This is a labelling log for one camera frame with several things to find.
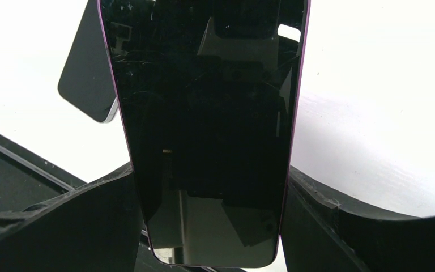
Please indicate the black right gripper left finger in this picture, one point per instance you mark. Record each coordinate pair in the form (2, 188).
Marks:
(96, 227)

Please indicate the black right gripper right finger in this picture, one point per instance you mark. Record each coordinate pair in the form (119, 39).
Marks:
(326, 230)

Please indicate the silver-edged black phone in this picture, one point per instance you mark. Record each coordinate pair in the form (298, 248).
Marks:
(86, 80)

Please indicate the purple cased phone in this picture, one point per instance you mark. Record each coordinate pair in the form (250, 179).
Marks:
(208, 93)

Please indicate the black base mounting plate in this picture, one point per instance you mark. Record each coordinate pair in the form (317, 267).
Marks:
(27, 179)

